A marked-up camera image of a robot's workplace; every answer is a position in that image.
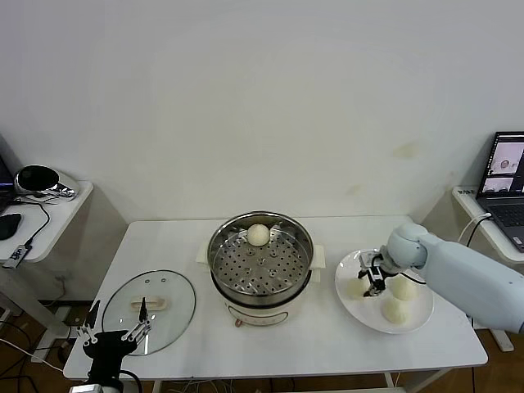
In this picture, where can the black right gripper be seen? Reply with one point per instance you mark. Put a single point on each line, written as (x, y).
(376, 274)

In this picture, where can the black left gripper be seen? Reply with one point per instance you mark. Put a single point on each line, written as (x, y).
(108, 344)

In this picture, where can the white steamed baozi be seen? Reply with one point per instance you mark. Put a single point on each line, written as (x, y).
(405, 290)
(354, 288)
(258, 234)
(395, 311)

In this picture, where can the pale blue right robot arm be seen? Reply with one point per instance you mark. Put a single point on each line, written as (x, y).
(458, 270)

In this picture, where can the perforated steel steamer basket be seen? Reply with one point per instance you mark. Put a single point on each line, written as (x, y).
(237, 282)

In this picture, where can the white round plate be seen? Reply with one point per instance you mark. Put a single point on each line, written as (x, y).
(356, 315)

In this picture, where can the white side table with headset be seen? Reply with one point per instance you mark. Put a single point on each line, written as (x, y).
(61, 217)

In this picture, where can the white electric cooker base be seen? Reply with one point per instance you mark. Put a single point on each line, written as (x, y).
(257, 317)

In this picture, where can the small grey usb hub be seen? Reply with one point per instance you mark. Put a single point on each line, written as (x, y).
(15, 256)

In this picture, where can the white side table with laptop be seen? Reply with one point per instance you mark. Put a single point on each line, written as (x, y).
(501, 245)

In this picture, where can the black computer mouse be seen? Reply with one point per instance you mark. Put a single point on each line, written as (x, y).
(9, 225)

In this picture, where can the chrome and black headset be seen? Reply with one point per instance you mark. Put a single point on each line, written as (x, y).
(39, 178)

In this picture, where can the open grey laptop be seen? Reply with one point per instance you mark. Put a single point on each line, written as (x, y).
(505, 209)

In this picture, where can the dark laptop with blue screen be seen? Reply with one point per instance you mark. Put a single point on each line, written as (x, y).
(3, 172)

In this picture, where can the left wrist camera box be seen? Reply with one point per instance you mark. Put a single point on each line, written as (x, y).
(84, 388)

